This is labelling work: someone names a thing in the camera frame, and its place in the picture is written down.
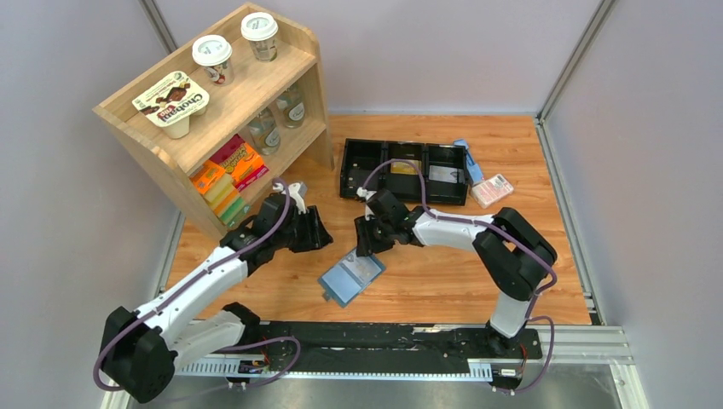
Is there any pink card box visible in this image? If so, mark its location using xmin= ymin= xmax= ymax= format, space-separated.
xmin=470 ymin=174 xmax=514 ymax=209

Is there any white lidded cup left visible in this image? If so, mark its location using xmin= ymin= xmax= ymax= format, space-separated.
xmin=191 ymin=34 xmax=234 ymax=86

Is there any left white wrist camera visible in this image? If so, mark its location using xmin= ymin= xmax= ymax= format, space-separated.
xmin=287 ymin=181 xmax=308 ymax=214

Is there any silver VIP card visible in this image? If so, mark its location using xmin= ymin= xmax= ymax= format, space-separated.
xmin=429 ymin=165 xmax=465 ymax=183

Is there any wooden shelf unit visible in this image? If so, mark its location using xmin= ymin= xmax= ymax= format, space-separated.
xmin=93 ymin=3 xmax=334 ymax=239

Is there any black bin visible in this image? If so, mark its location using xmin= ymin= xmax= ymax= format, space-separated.
xmin=383 ymin=141 xmax=425 ymax=202
xmin=339 ymin=138 xmax=387 ymax=199
xmin=423 ymin=144 xmax=469 ymax=205

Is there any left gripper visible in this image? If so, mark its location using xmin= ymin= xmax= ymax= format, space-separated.
xmin=274 ymin=205 xmax=335 ymax=254

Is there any glass bottle left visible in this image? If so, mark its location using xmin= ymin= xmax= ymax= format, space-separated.
xmin=246 ymin=107 xmax=281 ymax=155

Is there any white lidded cup right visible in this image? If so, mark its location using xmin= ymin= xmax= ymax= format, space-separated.
xmin=240 ymin=12 xmax=279 ymax=62

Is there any teal leather card holder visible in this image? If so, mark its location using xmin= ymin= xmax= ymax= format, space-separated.
xmin=318 ymin=248 xmax=386 ymax=308

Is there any light blue box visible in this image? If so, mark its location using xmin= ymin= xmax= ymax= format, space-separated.
xmin=453 ymin=139 xmax=484 ymax=186

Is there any glass bottle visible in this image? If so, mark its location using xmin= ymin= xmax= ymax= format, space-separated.
xmin=246 ymin=107 xmax=281 ymax=155
xmin=275 ymin=84 xmax=305 ymax=129

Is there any purple cable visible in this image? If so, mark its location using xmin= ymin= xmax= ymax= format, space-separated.
xmin=93 ymin=177 xmax=304 ymax=394
xmin=361 ymin=158 xmax=559 ymax=395

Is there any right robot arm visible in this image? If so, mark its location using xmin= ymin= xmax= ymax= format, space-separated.
xmin=355 ymin=187 xmax=558 ymax=357

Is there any Chobani yogurt pack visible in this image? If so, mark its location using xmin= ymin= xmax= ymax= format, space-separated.
xmin=132 ymin=71 xmax=210 ymax=139

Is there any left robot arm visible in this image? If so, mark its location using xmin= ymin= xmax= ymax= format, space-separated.
xmin=93 ymin=192 xmax=333 ymax=403

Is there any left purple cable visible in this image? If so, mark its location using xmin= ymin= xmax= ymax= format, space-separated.
xmin=93 ymin=177 xmax=304 ymax=394

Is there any black bin right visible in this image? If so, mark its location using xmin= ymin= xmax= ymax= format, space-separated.
xmin=423 ymin=144 xmax=469 ymax=205

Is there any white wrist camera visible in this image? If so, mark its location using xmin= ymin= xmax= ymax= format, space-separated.
xmin=287 ymin=181 xmax=308 ymax=214
xmin=356 ymin=187 xmax=376 ymax=221

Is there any glass bottle right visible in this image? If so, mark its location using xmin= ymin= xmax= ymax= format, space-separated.
xmin=275 ymin=84 xmax=305 ymax=129

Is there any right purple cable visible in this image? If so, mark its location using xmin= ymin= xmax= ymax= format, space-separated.
xmin=361 ymin=158 xmax=559 ymax=395

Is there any black bin middle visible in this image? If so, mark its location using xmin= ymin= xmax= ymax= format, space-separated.
xmin=383 ymin=141 xmax=425 ymax=202

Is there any white lidded cup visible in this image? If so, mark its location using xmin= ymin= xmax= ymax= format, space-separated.
xmin=191 ymin=34 xmax=234 ymax=86
xmin=240 ymin=12 xmax=279 ymax=62

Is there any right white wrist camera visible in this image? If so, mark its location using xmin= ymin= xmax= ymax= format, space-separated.
xmin=356 ymin=187 xmax=376 ymax=221

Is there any gold card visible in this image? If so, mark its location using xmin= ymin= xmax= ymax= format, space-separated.
xmin=390 ymin=160 xmax=422 ymax=175

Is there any colourful sponge stack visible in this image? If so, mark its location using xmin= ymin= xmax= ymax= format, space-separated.
xmin=190 ymin=160 xmax=250 ymax=229

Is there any red orange sponge pack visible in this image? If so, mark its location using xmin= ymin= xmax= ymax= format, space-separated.
xmin=210 ymin=134 xmax=269 ymax=192

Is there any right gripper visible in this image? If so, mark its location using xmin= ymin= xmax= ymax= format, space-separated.
xmin=356 ymin=213 xmax=396 ymax=257

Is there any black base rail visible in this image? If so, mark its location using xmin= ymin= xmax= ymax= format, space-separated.
xmin=238 ymin=321 xmax=544 ymax=375

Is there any black bin left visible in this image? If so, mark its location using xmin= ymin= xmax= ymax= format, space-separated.
xmin=339 ymin=138 xmax=387 ymax=199

